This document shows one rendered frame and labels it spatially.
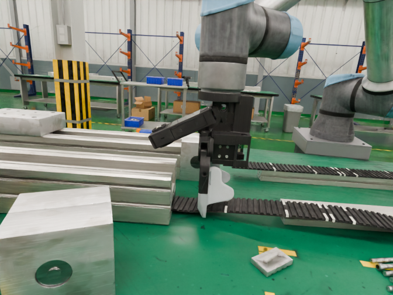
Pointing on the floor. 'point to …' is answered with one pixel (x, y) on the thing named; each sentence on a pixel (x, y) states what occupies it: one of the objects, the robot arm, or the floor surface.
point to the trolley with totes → (133, 122)
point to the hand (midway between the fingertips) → (200, 202)
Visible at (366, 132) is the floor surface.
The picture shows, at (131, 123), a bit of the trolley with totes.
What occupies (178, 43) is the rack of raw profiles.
